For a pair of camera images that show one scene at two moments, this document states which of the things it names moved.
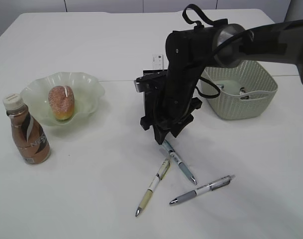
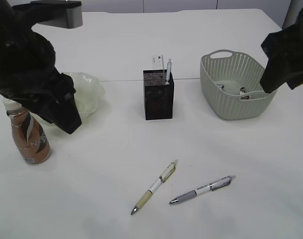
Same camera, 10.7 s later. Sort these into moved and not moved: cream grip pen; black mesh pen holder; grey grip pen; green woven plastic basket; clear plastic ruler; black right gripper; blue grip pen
Moved: blue grip pen; black right gripper; cream grip pen
Not moved: black mesh pen holder; clear plastic ruler; green woven plastic basket; grey grip pen
